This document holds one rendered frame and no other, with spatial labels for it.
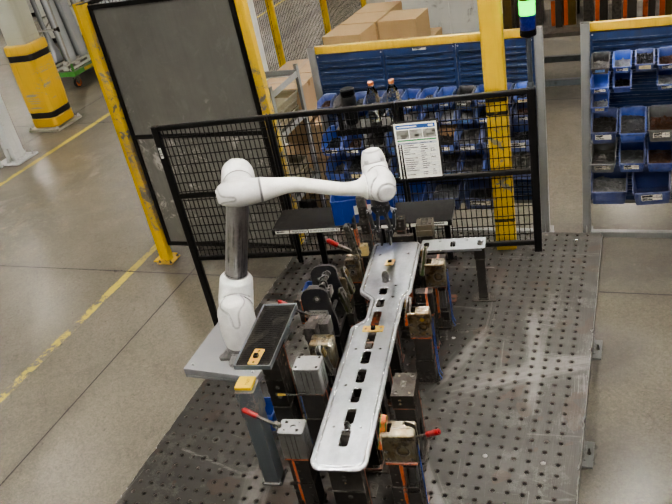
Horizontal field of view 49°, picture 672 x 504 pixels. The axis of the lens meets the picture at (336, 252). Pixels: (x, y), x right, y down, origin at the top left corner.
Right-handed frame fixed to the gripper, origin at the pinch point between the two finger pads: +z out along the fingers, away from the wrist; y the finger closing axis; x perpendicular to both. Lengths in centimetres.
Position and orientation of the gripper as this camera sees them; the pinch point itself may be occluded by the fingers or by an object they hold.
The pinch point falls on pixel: (385, 237)
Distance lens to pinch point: 317.3
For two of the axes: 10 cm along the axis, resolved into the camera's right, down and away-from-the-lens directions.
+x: 2.0, -5.2, 8.3
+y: 9.6, -0.4, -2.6
